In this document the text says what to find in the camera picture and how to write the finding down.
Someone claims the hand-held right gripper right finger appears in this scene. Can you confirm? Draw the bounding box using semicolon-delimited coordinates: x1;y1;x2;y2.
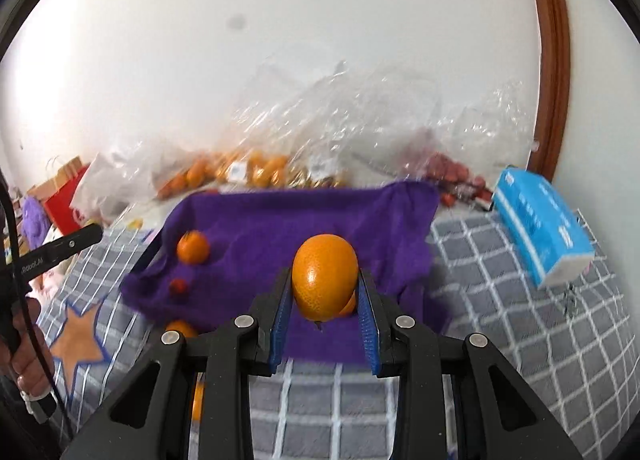
356;269;583;460

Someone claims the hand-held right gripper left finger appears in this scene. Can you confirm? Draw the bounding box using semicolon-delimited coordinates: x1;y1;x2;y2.
60;267;296;460

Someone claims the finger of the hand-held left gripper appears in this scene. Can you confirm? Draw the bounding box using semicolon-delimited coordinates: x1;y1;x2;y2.
47;224;104;261

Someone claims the purple towel lined tray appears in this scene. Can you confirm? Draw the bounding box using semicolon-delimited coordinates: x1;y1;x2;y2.
120;181;451;366

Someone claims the person's left hand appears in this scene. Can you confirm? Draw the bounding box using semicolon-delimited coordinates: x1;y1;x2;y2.
9;296;57;398

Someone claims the red paper bag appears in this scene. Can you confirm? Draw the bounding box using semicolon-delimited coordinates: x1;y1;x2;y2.
42;165;91;236

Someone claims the purple plush toy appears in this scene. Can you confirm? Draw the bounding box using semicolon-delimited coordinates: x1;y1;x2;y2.
20;195;51;246

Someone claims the cream printed bed sheet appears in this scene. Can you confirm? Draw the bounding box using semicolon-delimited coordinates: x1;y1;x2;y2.
107;205;166;236

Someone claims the white plastic bag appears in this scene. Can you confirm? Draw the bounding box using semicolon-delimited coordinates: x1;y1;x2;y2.
70;150;151;226

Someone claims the grey checked star blanket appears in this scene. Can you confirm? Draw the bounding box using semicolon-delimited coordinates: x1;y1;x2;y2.
35;210;631;460

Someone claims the clear bag of longans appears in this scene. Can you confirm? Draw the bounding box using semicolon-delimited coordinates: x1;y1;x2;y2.
290;160;351;188

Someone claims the clear bag of oranges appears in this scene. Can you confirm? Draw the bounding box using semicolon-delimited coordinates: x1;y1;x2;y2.
145;140;296;201

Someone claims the pile of red lychees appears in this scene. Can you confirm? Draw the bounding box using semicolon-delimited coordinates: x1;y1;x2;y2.
410;153;496;211

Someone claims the blue tissue pack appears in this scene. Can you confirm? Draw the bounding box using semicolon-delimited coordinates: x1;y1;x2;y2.
491;166;596;290

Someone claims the large crumpled clear plastic bag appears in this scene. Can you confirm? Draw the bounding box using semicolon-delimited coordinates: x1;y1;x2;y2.
230;58;446;186

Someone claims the small crumpled clear plastic bag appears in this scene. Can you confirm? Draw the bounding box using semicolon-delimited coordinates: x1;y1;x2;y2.
425;80;541;181

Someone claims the black cable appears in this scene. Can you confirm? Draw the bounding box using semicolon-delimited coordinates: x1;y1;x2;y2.
0;170;76;446

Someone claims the brown wooden door frame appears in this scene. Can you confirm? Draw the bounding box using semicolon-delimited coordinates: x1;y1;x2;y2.
520;0;572;181

